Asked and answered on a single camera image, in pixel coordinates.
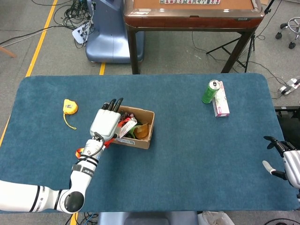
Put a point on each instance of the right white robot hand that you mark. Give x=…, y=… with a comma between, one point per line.
x=294, y=164

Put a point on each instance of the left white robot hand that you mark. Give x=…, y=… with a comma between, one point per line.
x=105, y=123

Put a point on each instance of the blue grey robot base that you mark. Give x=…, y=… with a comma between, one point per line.
x=110, y=42

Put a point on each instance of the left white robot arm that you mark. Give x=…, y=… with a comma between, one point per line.
x=82, y=178

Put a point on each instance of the brown cardboard box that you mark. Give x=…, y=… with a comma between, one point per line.
x=143, y=143

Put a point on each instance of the bunch of purple grapes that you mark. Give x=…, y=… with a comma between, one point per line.
x=129, y=116

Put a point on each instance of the green plastic object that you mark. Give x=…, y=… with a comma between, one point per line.
x=131, y=131

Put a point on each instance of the orange translucent bowl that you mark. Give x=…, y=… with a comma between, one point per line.
x=141, y=132

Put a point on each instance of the yellow tape measure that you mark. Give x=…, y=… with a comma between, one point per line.
x=69, y=106

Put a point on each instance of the white power strip grey buttons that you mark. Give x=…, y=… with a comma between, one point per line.
x=289, y=85

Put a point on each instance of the white power strip with plugs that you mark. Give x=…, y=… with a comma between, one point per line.
x=79, y=35

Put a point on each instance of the blue felt table mat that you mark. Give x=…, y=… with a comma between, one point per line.
x=187, y=164

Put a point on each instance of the pink and white carton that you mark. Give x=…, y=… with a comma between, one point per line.
x=221, y=105

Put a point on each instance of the clear plastic bag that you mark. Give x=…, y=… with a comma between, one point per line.
x=214, y=219

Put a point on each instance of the grey blue robot torso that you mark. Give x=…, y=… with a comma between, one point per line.
x=147, y=219

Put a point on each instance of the green drink can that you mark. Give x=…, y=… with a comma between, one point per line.
x=209, y=93

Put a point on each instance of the black tripod stand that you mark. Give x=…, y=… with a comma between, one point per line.
x=249, y=51

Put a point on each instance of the light wooden leg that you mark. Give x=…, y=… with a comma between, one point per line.
x=7, y=52

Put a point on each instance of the brown mahjong table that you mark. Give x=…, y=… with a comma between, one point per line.
x=192, y=20

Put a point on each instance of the chrome rolling stool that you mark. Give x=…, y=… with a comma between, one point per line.
x=293, y=25

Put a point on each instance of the row of face-up mahjong tiles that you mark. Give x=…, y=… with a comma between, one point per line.
x=189, y=1

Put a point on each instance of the black equipment frame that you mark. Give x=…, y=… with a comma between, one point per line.
x=289, y=122

